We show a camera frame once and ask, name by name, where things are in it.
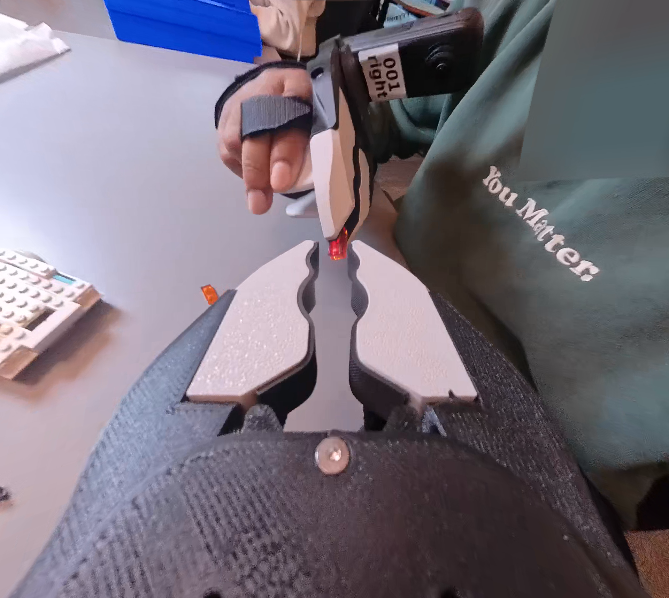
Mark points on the blue plastic bin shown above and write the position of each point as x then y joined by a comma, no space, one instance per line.
172,18

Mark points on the person's right hand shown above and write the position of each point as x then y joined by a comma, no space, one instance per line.
272,159

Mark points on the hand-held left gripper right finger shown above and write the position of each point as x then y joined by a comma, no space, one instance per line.
413,342

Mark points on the person's right forearm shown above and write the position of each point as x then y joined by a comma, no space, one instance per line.
418,127

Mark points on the orange transparent tile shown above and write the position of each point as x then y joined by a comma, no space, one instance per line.
209,294

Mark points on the white paper bag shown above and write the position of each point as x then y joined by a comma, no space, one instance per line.
26,44

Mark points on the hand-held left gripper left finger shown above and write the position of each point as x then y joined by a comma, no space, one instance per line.
251,342

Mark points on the grey desk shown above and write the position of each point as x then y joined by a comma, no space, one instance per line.
130,164

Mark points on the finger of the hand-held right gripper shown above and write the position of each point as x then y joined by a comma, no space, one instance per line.
332,180
366,180

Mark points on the transparent red tile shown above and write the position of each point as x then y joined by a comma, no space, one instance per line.
337,246

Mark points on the red tan brick toy truck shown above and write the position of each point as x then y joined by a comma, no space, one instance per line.
36,305

